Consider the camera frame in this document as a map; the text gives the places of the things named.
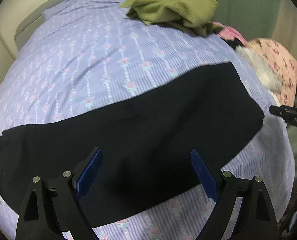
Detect black pants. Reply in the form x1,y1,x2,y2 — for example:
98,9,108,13
0,63,264,228

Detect pink printed quilt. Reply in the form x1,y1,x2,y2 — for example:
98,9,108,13
245,38,297,107

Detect white fluffy cloth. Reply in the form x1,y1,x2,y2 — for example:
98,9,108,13
235,46,283,93

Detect bright pink garment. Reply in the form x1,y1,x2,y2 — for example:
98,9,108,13
213,22,247,45

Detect green curtain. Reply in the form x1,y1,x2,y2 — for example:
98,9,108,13
213,0,280,40

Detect purple floral bed sheet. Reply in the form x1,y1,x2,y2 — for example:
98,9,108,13
0,0,295,239

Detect olive green knit garment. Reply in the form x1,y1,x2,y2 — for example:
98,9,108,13
120,0,223,37

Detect purple floral pillow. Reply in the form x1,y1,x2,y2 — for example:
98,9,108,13
43,0,88,21

